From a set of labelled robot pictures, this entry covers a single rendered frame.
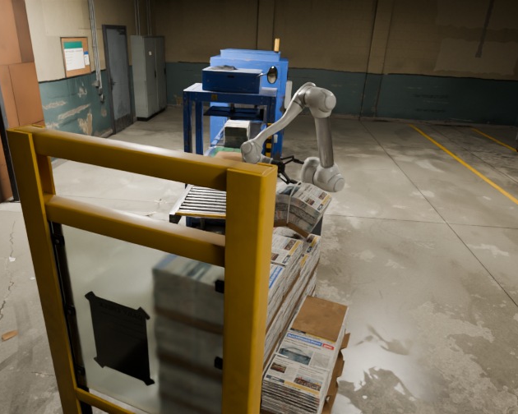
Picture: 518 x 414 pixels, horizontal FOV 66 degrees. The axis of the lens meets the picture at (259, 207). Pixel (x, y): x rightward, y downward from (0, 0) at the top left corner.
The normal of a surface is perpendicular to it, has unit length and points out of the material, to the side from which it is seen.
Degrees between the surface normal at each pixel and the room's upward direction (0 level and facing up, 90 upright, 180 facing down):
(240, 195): 90
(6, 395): 0
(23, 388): 0
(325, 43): 90
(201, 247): 90
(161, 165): 90
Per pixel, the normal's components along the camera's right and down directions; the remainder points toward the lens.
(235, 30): -0.06, 0.40
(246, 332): -0.37, 0.35
